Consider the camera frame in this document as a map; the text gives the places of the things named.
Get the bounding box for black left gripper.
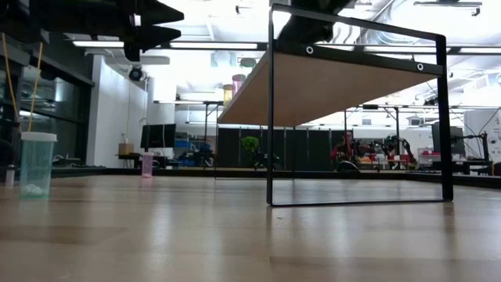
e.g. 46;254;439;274
117;0;185;63

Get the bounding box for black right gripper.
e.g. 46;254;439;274
278;0;353;43

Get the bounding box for yellow medicine bottle white cap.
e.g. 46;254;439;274
222;84;234;110

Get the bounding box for ceiling strip light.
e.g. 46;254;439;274
72;40;161;49
362;45;443;53
170;42;267;50

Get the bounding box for black computer monitor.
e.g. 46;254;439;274
140;124;177;150

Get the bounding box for black room divider panels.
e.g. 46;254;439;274
216;128;355;170

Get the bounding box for blue storage bins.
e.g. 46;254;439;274
174;139;193;158

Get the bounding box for person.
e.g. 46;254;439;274
330;132;355;165

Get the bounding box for green bushy plant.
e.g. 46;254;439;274
241;136;261;156

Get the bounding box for dark computer monitor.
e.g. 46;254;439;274
432;119;466;158

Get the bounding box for white board panel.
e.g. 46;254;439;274
463;109;501;164

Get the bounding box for black background stand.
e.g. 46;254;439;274
463;132;490;161

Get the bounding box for wooden shelf black metal frame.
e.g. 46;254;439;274
216;2;455;208

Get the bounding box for black metal gantry frame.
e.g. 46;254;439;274
154;99;235;169
362;103;401;157

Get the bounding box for yellow hanging cable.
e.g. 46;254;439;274
27;42;44;133
1;33;23;133

